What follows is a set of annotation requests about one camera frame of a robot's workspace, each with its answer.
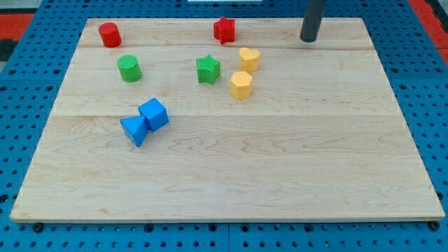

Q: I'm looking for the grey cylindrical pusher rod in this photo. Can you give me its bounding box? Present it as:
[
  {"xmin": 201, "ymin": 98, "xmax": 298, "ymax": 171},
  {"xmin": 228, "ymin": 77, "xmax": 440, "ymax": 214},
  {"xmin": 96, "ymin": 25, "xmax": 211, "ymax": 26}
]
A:
[{"xmin": 300, "ymin": 0, "xmax": 327, "ymax": 43}]

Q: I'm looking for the light wooden board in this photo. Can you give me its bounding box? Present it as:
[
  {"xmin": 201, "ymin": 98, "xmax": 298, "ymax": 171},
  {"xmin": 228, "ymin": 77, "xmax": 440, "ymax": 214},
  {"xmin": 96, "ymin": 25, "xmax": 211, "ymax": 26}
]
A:
[{"xmin": 10, "ymin": 17, "xmax": 445, "ymax": 223}]

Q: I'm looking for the blue cube block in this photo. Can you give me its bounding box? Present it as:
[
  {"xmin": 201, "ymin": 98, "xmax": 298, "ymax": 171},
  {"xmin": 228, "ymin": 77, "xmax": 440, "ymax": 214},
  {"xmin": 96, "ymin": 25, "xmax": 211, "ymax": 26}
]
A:
[{"xmin": 138, "ymin": 98, "xmax": 169, "ymax": 132}]

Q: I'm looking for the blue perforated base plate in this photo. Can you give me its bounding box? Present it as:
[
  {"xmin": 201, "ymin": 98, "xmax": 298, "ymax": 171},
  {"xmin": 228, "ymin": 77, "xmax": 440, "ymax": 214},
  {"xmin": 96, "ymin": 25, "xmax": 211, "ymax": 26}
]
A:
[{"xmin": 1, "ymin": 0, "xmax": 447, "ymax": 251}]

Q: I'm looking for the green star block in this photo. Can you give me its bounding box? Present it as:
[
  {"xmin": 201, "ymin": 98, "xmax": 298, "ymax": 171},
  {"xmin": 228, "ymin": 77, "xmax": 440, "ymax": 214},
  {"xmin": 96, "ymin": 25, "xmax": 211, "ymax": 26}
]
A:
[{"xmin": 196, "ymin": 55, "xmax": 221, "ymax": 85}]

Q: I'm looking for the red cylinder block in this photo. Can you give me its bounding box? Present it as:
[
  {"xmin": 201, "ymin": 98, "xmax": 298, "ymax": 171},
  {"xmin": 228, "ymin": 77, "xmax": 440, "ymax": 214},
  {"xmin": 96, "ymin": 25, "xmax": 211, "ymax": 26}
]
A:
[{"xmin": 98, "ymin": 22, "xmax": 122, "ymax": 48}]

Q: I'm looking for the yellow heart block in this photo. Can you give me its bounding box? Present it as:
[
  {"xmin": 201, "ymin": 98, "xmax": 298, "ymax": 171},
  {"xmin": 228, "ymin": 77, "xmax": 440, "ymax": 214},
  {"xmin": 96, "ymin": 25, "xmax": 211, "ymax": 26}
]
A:
[{"xmin": 239, "ymin": 48, "xmax": 260, "ymax": 73}]

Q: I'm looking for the red star block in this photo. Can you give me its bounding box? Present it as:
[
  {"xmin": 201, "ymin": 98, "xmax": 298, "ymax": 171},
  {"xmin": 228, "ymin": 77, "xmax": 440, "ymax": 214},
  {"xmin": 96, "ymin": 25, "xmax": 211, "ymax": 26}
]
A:
[{"xmin": 213, "ymin": 17, "xmax": 235, "ymax": 44}]

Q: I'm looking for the yellow hexagon block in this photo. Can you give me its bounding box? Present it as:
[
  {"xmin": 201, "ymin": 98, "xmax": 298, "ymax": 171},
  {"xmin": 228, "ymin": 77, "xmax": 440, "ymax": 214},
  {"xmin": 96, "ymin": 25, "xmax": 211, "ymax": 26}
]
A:
[{"xmin": 230, "ymin": 71, "xmax": 253, "ymax": 99}]

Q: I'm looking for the green cylinder block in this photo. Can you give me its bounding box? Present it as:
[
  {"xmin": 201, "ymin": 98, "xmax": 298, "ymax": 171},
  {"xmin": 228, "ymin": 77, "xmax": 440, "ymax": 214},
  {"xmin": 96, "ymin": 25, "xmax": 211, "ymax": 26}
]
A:
[{"xmin": 117, "ymin": 55, "xmax": 141, "ymax": 83}]

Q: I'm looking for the blue triangle block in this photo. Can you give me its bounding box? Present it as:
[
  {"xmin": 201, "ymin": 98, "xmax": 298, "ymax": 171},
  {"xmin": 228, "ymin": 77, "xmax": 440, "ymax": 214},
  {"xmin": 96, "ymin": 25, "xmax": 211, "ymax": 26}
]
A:
[{"xmin": 120, "ymin": 115, "xmax": 149, "ymax": 147}]

